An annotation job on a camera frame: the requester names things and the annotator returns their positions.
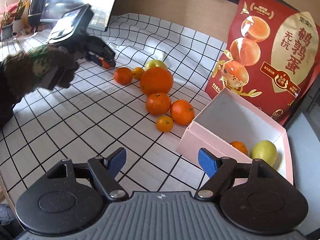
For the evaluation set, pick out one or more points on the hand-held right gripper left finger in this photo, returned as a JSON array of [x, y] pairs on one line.
[[117, 162]]

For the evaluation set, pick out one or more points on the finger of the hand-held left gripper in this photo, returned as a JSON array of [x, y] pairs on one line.
[[96, 58], [100, 45]]

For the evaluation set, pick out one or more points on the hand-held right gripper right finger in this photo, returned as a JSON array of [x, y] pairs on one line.
[[207, 162]]

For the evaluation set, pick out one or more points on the small orange kumquat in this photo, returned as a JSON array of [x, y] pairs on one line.
[[106, 64], [164, 123], [138, 73]]

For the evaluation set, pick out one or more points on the pink cardboard box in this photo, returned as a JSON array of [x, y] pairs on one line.
[[200, 142]]

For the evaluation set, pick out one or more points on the large orange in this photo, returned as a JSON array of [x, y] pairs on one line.
[[156, 80]]

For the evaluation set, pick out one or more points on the tangerine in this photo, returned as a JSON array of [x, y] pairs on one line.
[[123, 75], [239, 147], [182, 112], [158, 103]]

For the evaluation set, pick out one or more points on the person's left hand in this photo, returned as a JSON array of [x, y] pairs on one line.
[[68, 72]]

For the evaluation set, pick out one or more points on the white checked tablecloth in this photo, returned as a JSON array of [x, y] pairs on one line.
[[87, 115]]

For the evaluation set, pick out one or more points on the green apple inside box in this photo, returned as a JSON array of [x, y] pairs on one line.
[[263, 153]]

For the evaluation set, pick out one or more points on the potted plant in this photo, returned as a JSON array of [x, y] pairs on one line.
[[12, 22]]

